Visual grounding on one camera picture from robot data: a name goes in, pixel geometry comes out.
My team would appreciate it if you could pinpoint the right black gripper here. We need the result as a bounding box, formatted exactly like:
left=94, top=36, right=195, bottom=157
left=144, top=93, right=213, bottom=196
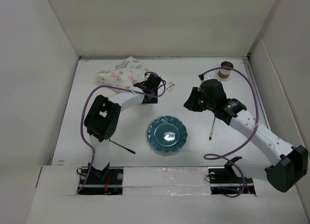
left=184, top=86, right=215, bottom=112

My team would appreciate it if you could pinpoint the animal print cloth napkin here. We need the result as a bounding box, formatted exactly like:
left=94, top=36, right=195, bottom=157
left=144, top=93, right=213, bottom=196
left=94, top=55, right=175, bottom=93

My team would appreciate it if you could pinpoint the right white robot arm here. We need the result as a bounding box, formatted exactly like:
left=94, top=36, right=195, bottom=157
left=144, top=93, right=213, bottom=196
left=184, top=79, right=309, bottom=192

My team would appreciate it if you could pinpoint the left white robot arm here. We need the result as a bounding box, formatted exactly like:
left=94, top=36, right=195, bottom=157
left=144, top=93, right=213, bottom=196
left=80, top=72, right=166, bottom=184

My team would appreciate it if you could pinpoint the metal spoon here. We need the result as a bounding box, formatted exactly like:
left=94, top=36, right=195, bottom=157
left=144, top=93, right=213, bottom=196
left=209, top=116, right=216, bottom=141

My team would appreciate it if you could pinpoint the brown paper cup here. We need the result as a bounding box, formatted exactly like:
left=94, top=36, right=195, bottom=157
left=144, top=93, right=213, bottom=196
left=218, top=61, right=234, bottom=79

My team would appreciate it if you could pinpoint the teal scalloped plate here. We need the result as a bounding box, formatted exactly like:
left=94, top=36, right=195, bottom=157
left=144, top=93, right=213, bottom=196
left=147, top=115, right=188, bottom=153

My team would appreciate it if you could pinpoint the black metal fork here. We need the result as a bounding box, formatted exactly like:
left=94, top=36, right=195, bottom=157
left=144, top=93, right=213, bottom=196
left=109, top=139, right=136, bottom=154

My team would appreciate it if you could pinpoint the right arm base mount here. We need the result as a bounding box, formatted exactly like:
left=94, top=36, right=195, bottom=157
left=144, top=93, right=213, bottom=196
left=204, top=161, right=256, bottom=197

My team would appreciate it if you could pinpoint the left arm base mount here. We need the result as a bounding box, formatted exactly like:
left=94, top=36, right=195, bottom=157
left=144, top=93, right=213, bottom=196
left=77, top=167, right=124, bottom=195

